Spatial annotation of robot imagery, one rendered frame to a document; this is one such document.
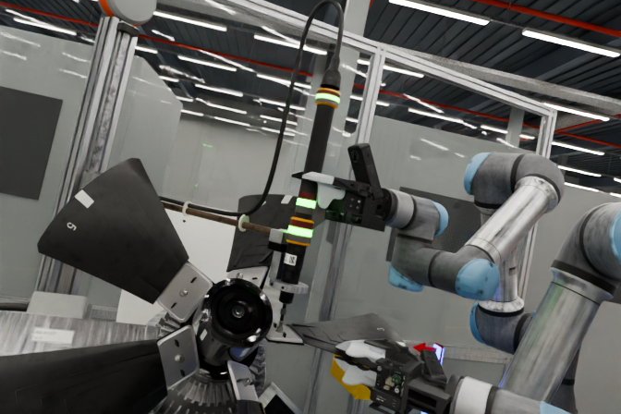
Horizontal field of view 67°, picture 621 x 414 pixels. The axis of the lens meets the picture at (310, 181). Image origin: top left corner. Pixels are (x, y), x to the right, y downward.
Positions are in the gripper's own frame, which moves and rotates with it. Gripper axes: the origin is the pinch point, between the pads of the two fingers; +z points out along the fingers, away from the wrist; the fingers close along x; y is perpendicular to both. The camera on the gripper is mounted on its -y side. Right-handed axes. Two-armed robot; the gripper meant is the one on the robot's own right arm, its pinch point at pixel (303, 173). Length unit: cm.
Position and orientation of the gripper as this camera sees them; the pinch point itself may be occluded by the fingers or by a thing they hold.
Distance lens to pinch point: 84.7
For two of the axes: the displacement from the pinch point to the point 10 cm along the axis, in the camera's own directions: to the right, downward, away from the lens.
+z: -8.3, -2.2, -5.1
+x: -5.1, -0.5, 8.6
